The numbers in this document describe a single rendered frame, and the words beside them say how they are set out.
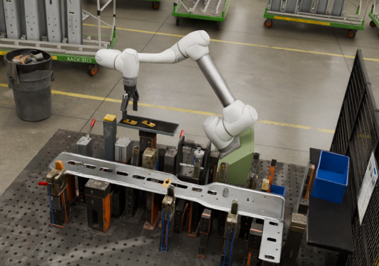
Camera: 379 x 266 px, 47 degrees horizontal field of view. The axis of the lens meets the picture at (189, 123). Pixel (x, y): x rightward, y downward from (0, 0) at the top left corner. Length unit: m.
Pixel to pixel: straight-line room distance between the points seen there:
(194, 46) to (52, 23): 3.93
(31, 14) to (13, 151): 2.55
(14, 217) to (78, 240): 0.43
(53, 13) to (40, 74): 1.80
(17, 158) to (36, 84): 0.86
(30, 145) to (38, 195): 1.88
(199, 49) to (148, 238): 1.25
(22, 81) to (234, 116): 2.71
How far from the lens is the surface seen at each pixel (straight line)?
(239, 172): 3.03
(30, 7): 6.68
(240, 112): 2.95
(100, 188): 2.45
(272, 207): 2.47
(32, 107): 5.13
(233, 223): 2.27
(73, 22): 6.53
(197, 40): 2.93
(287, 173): 3.30
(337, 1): 9.42
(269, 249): 2.23
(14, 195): 3.02
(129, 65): 2.56
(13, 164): 4.56
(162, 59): 2.88
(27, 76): 4.94
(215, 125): 3.03
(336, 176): 2.79
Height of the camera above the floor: 2.54
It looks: 30 degrees down
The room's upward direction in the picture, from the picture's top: 5 degrees clockwise
